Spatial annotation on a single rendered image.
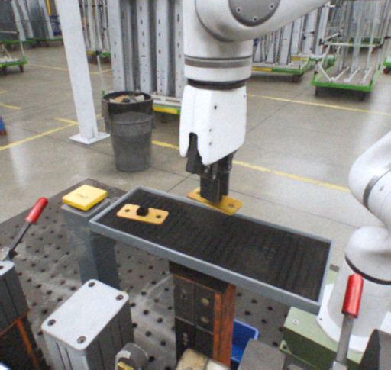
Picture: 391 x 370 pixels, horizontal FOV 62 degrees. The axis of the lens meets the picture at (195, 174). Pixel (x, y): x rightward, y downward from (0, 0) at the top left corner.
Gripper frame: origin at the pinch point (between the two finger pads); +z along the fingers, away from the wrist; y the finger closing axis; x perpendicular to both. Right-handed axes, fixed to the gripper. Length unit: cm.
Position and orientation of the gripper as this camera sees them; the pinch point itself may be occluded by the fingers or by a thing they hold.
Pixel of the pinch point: (214, 185)
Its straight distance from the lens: 48.5
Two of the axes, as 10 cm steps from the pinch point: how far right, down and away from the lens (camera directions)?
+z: 0.1, 8.9, 4.6
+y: -6.2, 3.7, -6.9
